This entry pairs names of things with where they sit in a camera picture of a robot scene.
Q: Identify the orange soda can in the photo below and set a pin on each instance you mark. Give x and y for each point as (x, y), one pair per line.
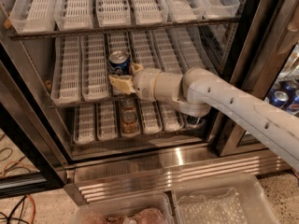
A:
(129, 122)
(128, 104)

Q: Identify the pink items in bin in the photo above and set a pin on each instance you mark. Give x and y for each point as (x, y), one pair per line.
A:
(146, 216)

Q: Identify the glass fridge door right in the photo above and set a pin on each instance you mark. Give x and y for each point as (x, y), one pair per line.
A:
(263, 41)

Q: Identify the orange soda can front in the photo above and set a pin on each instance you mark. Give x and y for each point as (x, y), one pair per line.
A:
(129, 122)

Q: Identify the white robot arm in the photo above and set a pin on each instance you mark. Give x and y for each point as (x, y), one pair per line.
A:
(198, 90)

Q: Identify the blue cans behind glass door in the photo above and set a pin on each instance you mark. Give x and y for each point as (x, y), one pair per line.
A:
(285, 95)

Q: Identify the blue can bottom shelf front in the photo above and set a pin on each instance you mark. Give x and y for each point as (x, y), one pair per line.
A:
(195, 121)

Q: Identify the blue pepsi can shelf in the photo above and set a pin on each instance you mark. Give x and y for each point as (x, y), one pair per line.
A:
(119, 62)

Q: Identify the clear plastic bin left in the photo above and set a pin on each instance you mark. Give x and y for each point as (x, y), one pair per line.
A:
(127, 206)

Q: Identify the open fridge door left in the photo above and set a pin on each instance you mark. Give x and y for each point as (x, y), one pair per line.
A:
(19, 119)

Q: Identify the steel fridge cabinet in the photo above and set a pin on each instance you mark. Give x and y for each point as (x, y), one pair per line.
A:
(141, 163)

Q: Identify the orange soda can rear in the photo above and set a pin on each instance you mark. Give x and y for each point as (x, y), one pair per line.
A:
(128, 104)

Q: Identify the clear plastic bin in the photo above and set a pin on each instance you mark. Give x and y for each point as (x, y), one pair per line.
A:
(224, 199)
(127, 206)

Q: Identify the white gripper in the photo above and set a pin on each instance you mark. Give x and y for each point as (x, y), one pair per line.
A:
(145, 84)

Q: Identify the clear plastic bin right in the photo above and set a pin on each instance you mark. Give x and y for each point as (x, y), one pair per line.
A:
(224, 199)

